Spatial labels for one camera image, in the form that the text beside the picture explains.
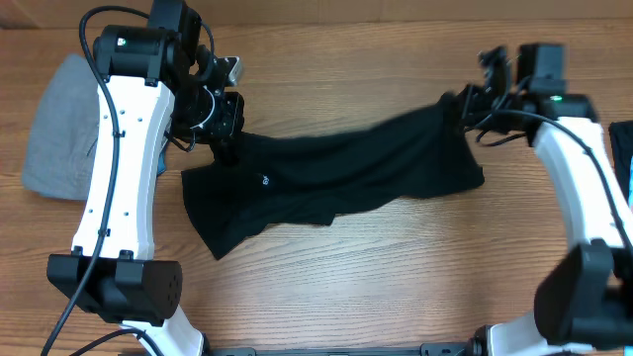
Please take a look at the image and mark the folded grey shorts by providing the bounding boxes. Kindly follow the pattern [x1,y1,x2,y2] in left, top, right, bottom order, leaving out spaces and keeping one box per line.
[22,54,99,201]

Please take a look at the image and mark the blue garment under shorts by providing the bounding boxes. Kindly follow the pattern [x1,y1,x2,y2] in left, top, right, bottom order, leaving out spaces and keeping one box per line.
[156,137,169,176]

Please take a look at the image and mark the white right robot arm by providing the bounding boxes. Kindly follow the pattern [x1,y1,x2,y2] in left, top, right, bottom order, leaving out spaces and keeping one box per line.
[461,43,632,355]

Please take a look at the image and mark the black t-shirt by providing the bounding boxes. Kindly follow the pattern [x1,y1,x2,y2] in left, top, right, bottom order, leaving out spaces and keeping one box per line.
[181,93,485,259]

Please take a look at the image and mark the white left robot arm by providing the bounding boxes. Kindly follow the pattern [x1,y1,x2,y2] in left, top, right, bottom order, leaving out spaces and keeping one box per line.
[46,1,244,355]

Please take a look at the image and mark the light blue item right edge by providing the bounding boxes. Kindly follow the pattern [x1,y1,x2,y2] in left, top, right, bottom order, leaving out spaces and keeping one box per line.
[628,161,633,209]

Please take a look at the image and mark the dark garment at right edge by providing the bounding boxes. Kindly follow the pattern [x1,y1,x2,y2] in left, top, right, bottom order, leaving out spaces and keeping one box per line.
[608,121,632,202]

